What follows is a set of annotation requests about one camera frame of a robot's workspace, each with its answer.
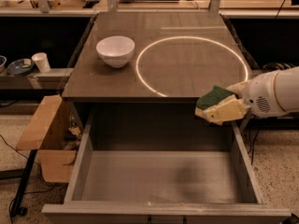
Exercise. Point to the grey open top drawer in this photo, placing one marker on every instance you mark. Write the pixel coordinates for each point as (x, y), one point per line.
(158, 164)

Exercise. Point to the green and yellow sponge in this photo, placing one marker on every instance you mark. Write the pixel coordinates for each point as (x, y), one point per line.
(214, 97)

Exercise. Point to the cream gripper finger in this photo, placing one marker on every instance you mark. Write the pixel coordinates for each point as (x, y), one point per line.
(229, 109)
(237, 88)

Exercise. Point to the black table leg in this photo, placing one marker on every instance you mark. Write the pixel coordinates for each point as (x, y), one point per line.
(15, 208)

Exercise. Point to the cardboard box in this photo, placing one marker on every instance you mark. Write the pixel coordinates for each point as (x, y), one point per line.
(46, 133)

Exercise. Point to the blue bowl at left edge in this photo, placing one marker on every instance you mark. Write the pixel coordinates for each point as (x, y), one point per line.
(3, 61)

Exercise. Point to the white paper cup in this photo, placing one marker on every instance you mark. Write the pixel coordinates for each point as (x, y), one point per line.
(41, 61)

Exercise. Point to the dark blue plate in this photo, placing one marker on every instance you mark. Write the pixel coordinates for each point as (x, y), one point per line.
(21, 67)

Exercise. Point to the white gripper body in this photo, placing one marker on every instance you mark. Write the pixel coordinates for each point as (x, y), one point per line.
(259, 97)

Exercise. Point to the white ceramic bowl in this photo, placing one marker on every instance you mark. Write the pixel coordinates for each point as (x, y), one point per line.
(116, 51)

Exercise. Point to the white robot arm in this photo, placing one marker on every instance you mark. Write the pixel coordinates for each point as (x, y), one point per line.
(286, 89)

